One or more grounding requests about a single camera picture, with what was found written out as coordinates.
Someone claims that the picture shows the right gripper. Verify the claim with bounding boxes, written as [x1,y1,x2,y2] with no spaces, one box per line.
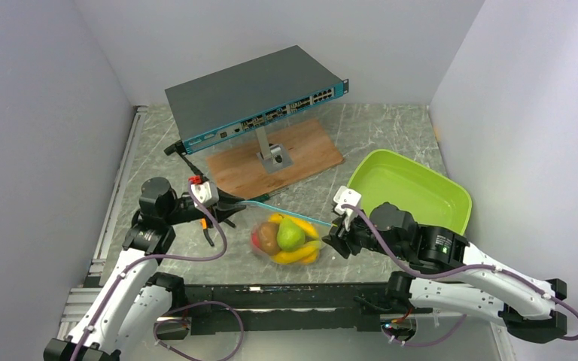
[322,207,409,260]

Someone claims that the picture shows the orange yellow mango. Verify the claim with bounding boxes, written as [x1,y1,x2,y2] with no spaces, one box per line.
[299,250,320,265]

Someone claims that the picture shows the yellow banana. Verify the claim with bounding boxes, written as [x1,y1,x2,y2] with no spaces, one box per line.
[271,240,324,265]
[267,213,321,239]

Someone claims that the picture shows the green pear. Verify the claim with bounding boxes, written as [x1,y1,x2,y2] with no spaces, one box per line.
[277,219,306,252]

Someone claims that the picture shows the red apple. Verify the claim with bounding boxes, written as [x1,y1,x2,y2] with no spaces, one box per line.
[251,231,261,252]

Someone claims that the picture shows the brown kiwi fruit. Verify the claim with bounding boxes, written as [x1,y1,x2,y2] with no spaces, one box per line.
[257,222,281,256]

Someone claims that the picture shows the clear zip top bag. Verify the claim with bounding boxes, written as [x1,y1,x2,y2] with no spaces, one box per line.
[241,201,331,266]

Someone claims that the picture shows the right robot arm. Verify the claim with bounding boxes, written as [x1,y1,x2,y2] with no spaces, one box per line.
[324,198,572,344]

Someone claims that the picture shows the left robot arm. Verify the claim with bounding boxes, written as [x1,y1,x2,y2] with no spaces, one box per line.
[42,176,245,360]

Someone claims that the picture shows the orange black pliers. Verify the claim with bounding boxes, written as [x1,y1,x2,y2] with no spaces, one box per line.
[200,218,215,247]

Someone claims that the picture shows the wooden board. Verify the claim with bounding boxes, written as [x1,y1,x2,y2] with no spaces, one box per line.
[206,119,344,199]

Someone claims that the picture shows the green plastic tray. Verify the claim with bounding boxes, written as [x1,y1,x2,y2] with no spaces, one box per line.
[347,149,473,235]

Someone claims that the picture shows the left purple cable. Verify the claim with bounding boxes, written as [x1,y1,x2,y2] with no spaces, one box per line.
[69,180,229,361]

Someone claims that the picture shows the purple cable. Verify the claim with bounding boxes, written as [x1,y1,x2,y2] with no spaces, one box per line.
[341,203,578,349]
[69,180,229,361]

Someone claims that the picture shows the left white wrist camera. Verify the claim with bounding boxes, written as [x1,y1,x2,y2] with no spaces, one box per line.
[188,175,220,209]

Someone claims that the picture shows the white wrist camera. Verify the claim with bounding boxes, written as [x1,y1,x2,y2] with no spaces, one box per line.
[333,186,362,231]
[188,175,220,209]

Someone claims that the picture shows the green handled screwdriver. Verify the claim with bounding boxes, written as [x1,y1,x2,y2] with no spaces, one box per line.
[265,187,288,200]

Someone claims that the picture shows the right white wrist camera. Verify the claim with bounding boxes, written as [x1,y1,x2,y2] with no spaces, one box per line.
[333,186,362,231]

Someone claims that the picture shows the grey metal stand bracket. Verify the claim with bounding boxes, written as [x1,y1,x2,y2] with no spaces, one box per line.
[255,127,294,174]

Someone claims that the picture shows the grey teal network switch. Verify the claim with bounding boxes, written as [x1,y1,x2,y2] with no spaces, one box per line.
[165,45,349,155]

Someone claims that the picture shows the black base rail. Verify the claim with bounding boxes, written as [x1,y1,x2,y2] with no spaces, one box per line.
[149,281,431,339]

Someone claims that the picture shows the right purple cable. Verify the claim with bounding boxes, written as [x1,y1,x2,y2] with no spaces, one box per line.
[341,203,578,349]

